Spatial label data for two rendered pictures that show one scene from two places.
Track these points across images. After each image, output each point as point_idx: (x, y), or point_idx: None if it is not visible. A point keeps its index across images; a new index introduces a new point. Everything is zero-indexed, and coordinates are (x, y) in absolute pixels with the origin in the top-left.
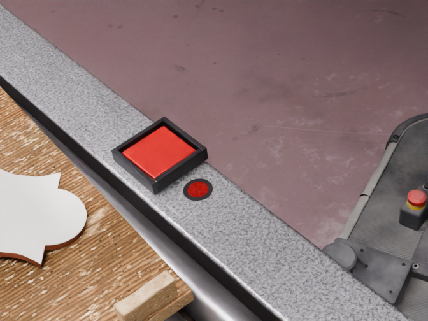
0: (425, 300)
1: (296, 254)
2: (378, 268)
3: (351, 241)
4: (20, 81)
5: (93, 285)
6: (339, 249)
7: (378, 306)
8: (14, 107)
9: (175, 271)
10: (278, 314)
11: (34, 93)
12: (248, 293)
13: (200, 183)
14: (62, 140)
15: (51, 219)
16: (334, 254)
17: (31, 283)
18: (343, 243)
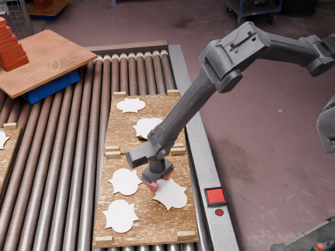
0: None
1: (232, 246)
2: None
3: (288, 246)
4: (194, 152)
5: (177, 223)
6: (279, 247)
7: None
8: (187, 161)
9: (199, 231)
10: None
11: (195, 158)
12: (213, 248)
13: (221, 210)
14: (195, 175)
15: (177, 199)
16: (276, 248)
17: (163, 213)
18: (282, 246)
